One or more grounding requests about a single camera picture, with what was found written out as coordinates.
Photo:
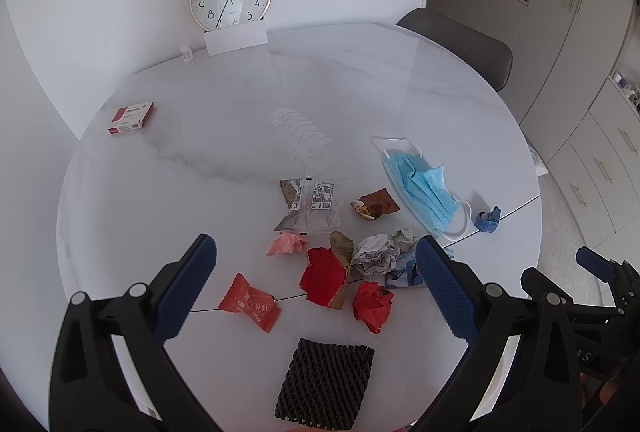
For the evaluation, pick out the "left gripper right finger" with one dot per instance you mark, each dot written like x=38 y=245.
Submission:
x=541 y=392

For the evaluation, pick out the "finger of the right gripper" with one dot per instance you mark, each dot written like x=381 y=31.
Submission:
x=538 y=285
x=622 y=278

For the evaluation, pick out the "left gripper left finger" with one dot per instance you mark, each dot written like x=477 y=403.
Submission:
x=111 y=371

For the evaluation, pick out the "red paper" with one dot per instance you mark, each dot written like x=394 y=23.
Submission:
x=372 y=305

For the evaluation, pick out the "torn red brown cardboard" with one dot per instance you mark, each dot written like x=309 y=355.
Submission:
x=326 y=275

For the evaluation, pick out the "clear plastic bottle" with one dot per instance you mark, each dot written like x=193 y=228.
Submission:
x=313 y=154

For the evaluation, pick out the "crumpled blue tape wad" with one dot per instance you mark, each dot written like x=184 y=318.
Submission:
x=488 y=221

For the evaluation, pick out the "blue printed packet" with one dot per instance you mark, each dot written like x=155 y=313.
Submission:
x=405 y=274

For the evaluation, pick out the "crumpled grey-green paper ball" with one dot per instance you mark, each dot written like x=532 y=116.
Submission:
x=403 y=241

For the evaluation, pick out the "blue surgical face mask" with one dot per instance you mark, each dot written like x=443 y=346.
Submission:
x=423 y=189

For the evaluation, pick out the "red candy wrapper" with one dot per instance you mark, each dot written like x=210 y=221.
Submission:
x=242 y=298

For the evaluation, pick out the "crumpled newspaper ball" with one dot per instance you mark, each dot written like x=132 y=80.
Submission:
x=375 y=256

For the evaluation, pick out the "brown snack wrapper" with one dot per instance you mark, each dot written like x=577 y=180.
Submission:
x=372 y=206

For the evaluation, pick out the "black foam mesh pad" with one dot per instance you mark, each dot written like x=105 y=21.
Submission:
x=325 y=385

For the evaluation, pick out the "crumpled pink paper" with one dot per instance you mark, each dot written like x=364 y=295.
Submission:
x=286 y=243

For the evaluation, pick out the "dark grey chair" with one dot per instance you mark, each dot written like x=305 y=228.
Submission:
x=489 y=57

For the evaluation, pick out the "clear printed plastic wrapper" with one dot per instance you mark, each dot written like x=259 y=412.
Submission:
x=314 y=206

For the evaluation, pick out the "red and white box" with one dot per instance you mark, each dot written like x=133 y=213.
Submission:
x=130 y=118

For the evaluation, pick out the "white card stand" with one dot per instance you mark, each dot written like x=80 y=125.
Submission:
x=235 y=38

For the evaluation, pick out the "white cabinet wall unit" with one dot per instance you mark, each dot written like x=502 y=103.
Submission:
x=559 y=91

